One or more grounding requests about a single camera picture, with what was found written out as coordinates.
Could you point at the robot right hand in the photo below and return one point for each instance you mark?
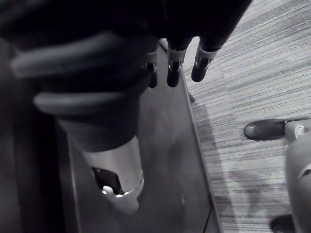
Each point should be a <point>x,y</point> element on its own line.
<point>97,24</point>

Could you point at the grey marble vanity cabinet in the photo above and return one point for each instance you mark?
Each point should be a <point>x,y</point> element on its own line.
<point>170,145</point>

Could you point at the dark robot right foot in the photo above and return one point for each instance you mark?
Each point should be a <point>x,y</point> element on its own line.
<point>263,129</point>

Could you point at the dark robot foot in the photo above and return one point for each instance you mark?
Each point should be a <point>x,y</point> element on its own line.
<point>281,224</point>
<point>263,129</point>

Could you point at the silver robot right leg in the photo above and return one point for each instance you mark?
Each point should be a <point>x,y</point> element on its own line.
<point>300,174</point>

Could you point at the dark robot left foot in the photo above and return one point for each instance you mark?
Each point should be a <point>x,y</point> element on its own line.
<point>281,224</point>

